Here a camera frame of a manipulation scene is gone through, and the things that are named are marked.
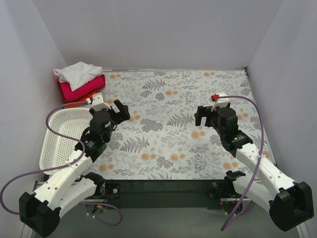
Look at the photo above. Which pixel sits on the pink folded t shirt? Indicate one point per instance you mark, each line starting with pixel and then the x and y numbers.
pixel 85 91

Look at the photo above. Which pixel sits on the floral patterned table mat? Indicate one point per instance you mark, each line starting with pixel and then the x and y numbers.
pixel 160 140

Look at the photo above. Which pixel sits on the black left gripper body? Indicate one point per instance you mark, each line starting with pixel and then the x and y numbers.
pixel 117 116

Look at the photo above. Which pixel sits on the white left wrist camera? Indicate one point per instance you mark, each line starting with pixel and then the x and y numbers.
pixel 97 102

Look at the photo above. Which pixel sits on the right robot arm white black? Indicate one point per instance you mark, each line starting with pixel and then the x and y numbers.
pixel 288 202

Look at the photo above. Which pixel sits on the white perforated plastic basket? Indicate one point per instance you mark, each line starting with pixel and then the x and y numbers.
pixel 56 150

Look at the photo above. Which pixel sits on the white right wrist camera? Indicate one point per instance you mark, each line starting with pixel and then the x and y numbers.
pixel 220 101

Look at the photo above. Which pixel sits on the orange folded t shirt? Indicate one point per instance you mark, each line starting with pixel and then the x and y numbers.
pixel 77 102

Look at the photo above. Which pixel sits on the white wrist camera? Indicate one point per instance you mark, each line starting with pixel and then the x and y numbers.
pixel 220 101
pixel 97 102

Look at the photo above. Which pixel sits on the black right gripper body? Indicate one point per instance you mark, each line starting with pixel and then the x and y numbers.
pixel 208 118

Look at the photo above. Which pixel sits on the white t shirt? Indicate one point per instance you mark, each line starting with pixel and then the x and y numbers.
pixel 79 74

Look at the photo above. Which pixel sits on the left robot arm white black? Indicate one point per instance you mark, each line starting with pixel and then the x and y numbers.
pixel 43 209

